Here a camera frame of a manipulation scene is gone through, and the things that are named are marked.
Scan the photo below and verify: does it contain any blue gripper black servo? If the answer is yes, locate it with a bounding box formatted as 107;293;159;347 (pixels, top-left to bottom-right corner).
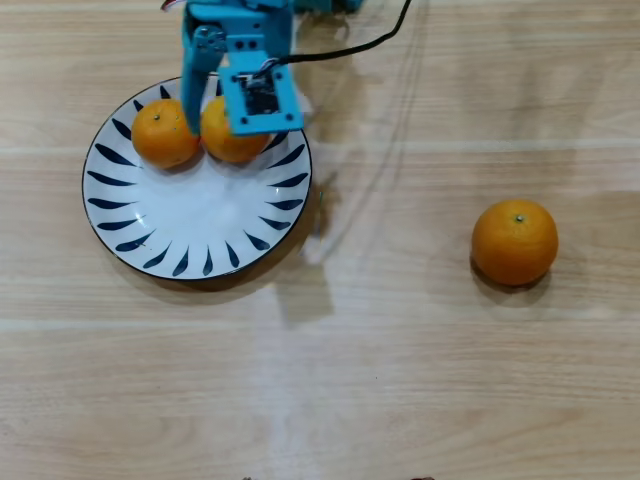
179;0;295;137

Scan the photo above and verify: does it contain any medium orange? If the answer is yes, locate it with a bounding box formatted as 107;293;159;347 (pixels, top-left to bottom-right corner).
130;98;202;171

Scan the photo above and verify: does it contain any small orange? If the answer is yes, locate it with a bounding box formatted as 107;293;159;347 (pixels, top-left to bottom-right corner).
199;95;274;165

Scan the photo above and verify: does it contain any large orange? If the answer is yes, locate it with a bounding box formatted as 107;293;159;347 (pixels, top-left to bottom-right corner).
470;198;560;288

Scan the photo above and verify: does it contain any white plate with blue strokes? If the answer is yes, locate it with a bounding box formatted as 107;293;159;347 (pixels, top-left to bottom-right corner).
81;75;314;282

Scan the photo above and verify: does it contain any black camera cable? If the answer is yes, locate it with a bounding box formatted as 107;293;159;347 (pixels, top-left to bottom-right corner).
269;0;415;67

